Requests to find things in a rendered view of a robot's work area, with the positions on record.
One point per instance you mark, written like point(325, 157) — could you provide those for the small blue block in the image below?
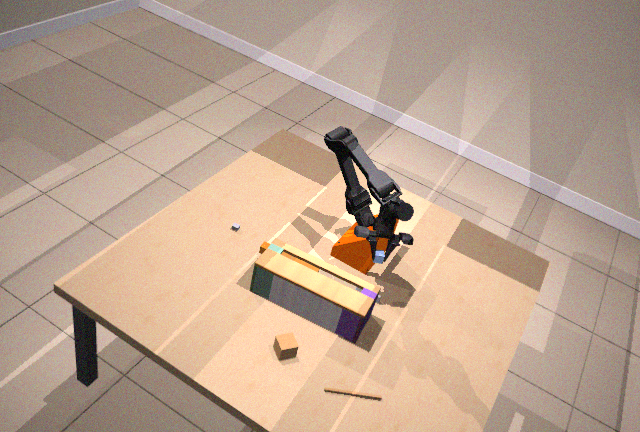
point(379, 256)

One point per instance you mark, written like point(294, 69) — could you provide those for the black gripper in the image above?
point(384, 229)

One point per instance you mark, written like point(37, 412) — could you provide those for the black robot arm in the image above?
point(345, 145)

